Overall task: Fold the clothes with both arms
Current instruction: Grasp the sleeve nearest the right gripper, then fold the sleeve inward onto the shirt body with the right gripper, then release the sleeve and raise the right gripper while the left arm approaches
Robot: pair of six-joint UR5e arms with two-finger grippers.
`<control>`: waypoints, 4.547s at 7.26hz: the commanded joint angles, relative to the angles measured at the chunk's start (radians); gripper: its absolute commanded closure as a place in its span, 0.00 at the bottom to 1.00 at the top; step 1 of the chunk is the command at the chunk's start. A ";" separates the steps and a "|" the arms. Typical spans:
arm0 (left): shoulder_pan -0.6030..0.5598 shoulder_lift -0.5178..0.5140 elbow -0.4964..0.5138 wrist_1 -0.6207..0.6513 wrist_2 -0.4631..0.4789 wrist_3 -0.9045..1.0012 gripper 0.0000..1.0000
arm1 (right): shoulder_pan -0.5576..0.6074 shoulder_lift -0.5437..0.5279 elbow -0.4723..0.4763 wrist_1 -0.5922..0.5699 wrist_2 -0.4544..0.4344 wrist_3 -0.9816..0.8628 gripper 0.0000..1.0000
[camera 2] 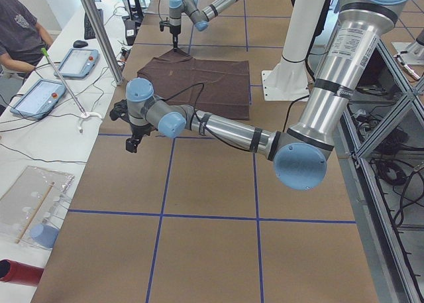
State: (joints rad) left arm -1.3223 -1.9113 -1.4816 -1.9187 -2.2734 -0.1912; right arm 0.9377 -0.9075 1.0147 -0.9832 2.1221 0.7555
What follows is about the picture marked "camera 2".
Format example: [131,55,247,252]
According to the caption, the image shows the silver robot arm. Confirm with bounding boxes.
[159,0,239,52]
[109,0,408,190]

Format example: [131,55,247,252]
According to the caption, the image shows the wooden stick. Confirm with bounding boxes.
[15,181,55,243]

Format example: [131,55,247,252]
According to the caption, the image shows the black keyboard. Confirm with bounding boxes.
[83,9,103,40]

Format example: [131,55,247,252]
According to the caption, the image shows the blue plastic cup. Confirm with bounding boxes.
[30,223,60,249]

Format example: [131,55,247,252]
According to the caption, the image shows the blue teach pendant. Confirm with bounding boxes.
[58,48,99,79]
[10,79,66,119]

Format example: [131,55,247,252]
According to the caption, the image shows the dark brown t-shirt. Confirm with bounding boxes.
[137,50,250,120]

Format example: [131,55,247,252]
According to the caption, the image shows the seated person grey shirt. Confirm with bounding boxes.
[1,0,54,74]

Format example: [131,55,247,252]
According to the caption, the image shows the red cylinder tube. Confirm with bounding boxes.
[1,259,44,286]

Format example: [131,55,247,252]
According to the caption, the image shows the white camera mast base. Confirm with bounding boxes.
[262,0,326,101]

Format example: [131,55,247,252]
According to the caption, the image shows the clear plastic bag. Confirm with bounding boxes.
[1,166,74,249]

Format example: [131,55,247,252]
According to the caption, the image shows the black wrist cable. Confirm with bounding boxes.
[158,0,173,22]
[155,82,312,151]

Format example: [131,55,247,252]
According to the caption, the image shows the near blue teach pendant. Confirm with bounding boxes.
[10,79,66,119]

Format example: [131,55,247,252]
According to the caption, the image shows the black power adapter box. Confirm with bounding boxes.
[124,19,137,46]

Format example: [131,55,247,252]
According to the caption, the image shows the aluminium frame post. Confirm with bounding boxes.
[80,0,124,86]

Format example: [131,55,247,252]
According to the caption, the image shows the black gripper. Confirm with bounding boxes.
[109,99,156,153]
[159,18,182,51]

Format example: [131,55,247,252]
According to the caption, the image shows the black computer mouse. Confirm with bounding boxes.
[73,40,88,48]

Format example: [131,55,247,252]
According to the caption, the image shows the far blue teach pendant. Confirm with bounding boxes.
[58,48,99,79]

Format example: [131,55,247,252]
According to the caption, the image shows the metal reacher stick green tip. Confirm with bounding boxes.
[41,48,103,134]

